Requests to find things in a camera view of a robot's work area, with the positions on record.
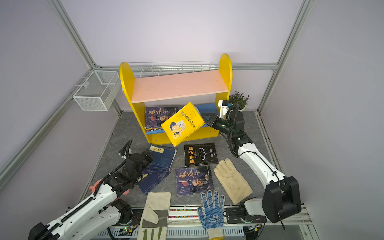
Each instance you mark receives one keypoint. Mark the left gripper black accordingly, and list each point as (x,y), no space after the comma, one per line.
(148,157)

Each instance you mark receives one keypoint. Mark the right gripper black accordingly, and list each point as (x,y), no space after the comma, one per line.
(214,122)

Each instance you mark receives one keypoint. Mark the purple portrait book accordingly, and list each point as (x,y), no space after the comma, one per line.
(194,180)
(156,116)

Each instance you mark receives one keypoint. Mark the yellow cartoon cover book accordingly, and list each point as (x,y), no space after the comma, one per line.
(154,131)

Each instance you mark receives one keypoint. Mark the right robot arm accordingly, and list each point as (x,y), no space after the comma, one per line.
(281,198)

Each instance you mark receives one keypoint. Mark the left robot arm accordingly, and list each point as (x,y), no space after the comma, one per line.
(104,207)

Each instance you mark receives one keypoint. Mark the lower blue thread-bound book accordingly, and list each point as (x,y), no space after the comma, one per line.
(150,181)

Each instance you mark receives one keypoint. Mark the blue thread-bound book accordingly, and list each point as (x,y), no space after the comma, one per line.
(162,157)
(150,181)

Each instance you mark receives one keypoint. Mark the potted green plant white pot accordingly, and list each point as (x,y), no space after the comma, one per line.
(239,99)

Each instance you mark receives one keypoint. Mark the pink watering can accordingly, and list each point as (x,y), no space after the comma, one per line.
(93,187)

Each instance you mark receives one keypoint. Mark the black book gold lettering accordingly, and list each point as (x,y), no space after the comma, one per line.
(200,155)

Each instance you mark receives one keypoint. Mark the top blue thread-bound book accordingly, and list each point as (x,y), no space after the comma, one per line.
(162,157)

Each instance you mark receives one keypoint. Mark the grey green canvas glove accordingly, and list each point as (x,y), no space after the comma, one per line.
(154,220)

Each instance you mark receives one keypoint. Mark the yellow bookshelf pink blue shelves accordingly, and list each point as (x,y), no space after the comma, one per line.
(168,87)

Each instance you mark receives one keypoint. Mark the purple portrait book front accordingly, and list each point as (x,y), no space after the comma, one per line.
(194,180)

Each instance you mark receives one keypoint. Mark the beige leather work glove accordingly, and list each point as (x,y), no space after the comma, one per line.
(232,181)

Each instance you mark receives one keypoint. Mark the blue dotted knit glove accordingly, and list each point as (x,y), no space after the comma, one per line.
(211,214)

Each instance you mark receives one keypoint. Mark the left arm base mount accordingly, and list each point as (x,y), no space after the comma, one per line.
(126,229)

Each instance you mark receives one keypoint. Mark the white wire rack behind shelf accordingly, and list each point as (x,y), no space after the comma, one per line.
(144,71)

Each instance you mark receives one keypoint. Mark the white wire mesh basket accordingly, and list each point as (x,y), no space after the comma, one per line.
(98,91)

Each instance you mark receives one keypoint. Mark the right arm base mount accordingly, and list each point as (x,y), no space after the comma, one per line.
(238,215)

